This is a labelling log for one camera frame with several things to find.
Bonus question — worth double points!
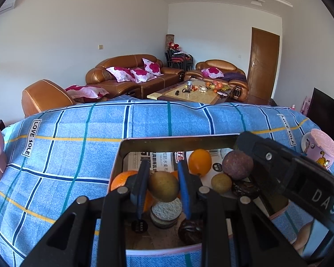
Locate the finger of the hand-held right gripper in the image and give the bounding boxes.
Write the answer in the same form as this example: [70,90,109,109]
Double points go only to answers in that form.
[233,131,309,201]

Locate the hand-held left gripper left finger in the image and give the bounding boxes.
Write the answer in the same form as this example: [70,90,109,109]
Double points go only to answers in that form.
[19,160,151,267]

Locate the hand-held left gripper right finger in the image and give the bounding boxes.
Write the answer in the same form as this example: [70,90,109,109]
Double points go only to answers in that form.
[177,160,308,267]

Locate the bumpy mandarin orange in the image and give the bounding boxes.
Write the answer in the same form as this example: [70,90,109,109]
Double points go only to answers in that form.
[110,170,154,214]

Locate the smooth orange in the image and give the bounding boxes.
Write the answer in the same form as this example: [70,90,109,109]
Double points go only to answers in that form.
[188,149,212,177]
[170,170,181,199]

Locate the tan longan fruit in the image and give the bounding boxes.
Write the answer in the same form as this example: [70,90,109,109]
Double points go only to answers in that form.
[148,171,180,203]
[211,173,233,194]

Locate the round purple passion fruit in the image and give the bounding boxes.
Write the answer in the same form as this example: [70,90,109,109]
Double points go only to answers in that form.
[222,150,254,180]

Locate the dark water chestnut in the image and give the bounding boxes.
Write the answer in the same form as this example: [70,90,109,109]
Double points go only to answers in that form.
[178,219,204,247]
[232,179,261,200]

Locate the pink tin box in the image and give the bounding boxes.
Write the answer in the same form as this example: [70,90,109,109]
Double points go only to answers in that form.
[110,134,291,256]

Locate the heap of assorted fruits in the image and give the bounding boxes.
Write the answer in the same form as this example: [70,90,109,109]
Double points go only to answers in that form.
[204,81,231,92]

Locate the person's right hand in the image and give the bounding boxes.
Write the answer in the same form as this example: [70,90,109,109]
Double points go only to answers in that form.
[292,222,314,253]

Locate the pink cartoon cup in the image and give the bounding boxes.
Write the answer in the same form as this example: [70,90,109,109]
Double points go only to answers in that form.
[301,129,334,171]

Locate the black television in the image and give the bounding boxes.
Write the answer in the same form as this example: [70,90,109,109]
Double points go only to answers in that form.
[306,87,334,142]

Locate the blue plaid tablecloth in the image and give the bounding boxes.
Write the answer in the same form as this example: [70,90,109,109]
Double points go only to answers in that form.
[0,101,334,267]

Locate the purple cloth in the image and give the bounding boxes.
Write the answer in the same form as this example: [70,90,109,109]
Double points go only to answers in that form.
[224,72,247,82]

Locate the brown wooden door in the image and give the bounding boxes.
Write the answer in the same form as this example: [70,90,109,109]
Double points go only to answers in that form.
[247,27,281,100]

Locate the white pillow with red flowers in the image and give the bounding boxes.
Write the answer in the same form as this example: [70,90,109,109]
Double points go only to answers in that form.
[201,67,224,79]
[143,58,163,75]
[129,68,157,83]
[106,67,134,82]

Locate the brown leather armchair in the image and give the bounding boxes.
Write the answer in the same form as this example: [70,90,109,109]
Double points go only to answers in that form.
[184,59,249,102]

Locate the wooden coffee table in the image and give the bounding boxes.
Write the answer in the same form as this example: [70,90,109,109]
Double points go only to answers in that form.
[147,80,234,106]

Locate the stacked black chairs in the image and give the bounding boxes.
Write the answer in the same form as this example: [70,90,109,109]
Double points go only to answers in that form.
[164,51,194,71]

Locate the brown leather three-seat sofa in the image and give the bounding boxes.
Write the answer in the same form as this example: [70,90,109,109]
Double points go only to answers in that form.
[85,55,185,100]

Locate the brown leather chair back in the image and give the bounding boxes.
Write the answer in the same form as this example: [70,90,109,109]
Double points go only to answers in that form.
[21,80,77,119]

